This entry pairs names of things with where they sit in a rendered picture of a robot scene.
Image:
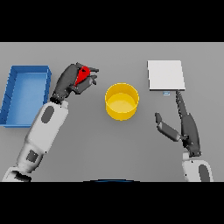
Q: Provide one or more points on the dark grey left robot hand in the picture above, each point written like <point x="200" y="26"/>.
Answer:
<point x="66" y="80"/>

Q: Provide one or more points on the red beaker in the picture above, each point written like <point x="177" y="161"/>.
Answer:
<point x="82" y="75"/>

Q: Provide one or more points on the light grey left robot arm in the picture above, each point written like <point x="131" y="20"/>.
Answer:
<point x="46" y="128"/>

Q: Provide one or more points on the yellow bowl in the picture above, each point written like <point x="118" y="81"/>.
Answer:
<point x="122" y="101"/>

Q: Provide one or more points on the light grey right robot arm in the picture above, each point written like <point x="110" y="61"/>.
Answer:
<point x="194" y="170"/>

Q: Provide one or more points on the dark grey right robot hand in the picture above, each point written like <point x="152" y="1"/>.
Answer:
<point x="189" y="128"/>

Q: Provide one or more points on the blue tray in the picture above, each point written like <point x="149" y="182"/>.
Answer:
<point x="26" y="96"/>

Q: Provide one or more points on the pale square measuring scale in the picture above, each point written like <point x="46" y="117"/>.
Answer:
<point x="165" y="75"/>

